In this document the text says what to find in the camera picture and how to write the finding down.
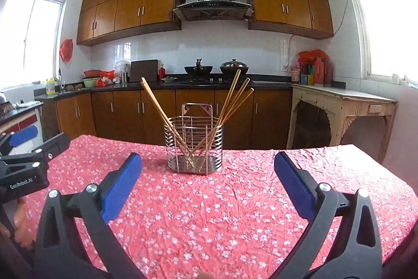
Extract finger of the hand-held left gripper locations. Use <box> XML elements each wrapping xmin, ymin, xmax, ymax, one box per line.
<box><xmin>7</xmin><ymin>133</ymin><xmax>71</xmax><ymax>165</ymax></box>
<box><xmin>0</xmin><ymin>126</ymin><xmax>39</xmax><ymax>155</ymax></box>

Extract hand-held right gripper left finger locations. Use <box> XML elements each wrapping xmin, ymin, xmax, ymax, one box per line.
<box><xmin>33</xmin><ymin>152</ymin><xmax>147</xmax><ymax>279</ymax></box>

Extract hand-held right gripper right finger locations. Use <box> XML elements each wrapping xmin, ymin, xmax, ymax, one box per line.
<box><xmin>268</xmin><ymin>151</ymin><xmax>382</xmax><ymax>279</ymax></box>

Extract steel wire utensil holder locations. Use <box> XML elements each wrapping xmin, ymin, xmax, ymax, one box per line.
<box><xmin>164</xmin><ymin>103</ymin><xmax>223</xmax><ymax>175</ymax></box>

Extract person's left hand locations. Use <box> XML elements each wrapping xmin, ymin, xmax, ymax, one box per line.
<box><xmin>0</xmin><ymin>197</ymin><xmax>38</xmax><ymax>248</ymax></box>

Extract dark side table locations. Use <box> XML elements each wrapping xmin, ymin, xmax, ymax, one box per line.
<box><xmin>0</xmin><ymin>101</ymin><xmax>44</xmax><ymax>136</ymax></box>

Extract brown lower kitchen cabinets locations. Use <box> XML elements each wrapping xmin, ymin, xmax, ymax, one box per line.
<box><xmin>55</xmin><ymin>88</ymin><xmax>293</xmax><ymax>150</ymax></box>

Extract red floral tablecloth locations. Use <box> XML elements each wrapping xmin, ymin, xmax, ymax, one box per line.
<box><xmin>20</xmin><ymin>134</ymin><xmax>418</xmax><ymax>279</ymax></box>

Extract worn white wooden table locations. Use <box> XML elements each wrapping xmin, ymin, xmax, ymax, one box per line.
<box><xmin>287</xmin><ymin>83</ymin><xmax>398</xmax><ymax>163</ymax></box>

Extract black kitchen countertop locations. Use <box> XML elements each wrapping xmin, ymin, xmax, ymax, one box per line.
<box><xmin>34</xmin><ymin>73</ymin><xmax>347</xmax><ymax>101</ymax></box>

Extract orange plastic bottle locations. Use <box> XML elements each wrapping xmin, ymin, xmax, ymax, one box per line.
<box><xmin>313</xmin><ymin>57</ymin><xmax>324</xmax><ymax>86</ymax></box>

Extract dark wooden cutting board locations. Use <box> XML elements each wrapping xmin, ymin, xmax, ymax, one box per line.
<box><xmin>130</xmin><ymin>60</ymin><xmax>159</xmax><ymax>82</ymax></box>

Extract dark sauce bottle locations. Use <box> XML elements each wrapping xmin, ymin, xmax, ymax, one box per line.
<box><xmin>323</xmin><ymin>58</ymin><xmax>333</xmax><ymax>86</ymax></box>

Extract dark pot with lid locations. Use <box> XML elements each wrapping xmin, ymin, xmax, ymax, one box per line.
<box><xmin>219</xmin><ymin>59</ymin><xmax>249</xmax><ymax>74</ymax></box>

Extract black gas stove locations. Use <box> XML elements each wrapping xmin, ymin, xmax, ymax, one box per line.
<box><xmin>179</xmin><ymin>76</ymin><xmax>252</xmax><ymax>85</ymax></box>

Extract black wok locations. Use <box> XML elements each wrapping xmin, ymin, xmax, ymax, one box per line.
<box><xmin>184</xmin><ymin>59</ymin><xmax>213</xmax><ymax>78</ymax></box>

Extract large bright window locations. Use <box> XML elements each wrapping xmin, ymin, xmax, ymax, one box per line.
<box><xmin>348</xmin><ymin>0</ymin><xmax>418</xmax><ymax>83</ymax></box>

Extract red hanging wall bag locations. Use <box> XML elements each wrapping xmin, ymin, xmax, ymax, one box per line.
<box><xmin>59</xmin><ymin>39</ymin><xmax>73</xmax><ymax>63</ymax></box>

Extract sliding window with frame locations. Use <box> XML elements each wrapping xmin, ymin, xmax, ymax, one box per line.
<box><xmin>0</xmin><ymin>0</ymin><xmax>66</xmax><ymax>88</ymax></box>

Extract brown upper wall cabinets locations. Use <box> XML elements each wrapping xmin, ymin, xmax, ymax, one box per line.
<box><xmin>77</xmin><ymin>0</ymin><xmax>334</xmax><ymax>46</ymax></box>

